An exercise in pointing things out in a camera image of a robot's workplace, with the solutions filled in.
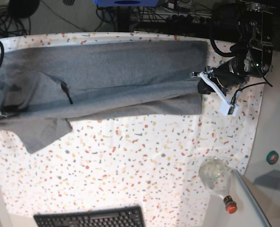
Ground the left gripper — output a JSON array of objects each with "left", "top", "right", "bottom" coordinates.
[{"left": 191, "top": 66, "right": 228, "bottom": 95}]

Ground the grey t-shirt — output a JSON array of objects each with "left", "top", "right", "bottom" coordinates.
[{"left": 0, "top": 41, "right": 208, "bottom": 153}]

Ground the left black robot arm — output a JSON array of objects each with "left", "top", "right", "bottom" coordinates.
[{"left": 205, "top": 0, "right": 277, "bottom": 94}]

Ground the clear glass bottle red cap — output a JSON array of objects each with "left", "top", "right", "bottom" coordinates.
[{"left": 199, "top": 157, "right": 237, "bottom": 214}]

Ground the terrazzo pattern tablecloth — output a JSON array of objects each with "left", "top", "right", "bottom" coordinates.
[{"left": 0, "top": 30, "right": 270, "bottom": 227}]

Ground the green tape roll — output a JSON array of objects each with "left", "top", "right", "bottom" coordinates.
[{"left": 266, "top": 151, "right": 279, "bottom": 165}]

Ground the blue box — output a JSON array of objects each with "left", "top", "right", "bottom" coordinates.
[{"left": 94, "top": 0, "right": 165, "bottom": 7}]

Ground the black keyboard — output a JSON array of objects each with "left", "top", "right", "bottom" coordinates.
[{"left": 34, "top": 206, "right": 145, "bottom": 227}]

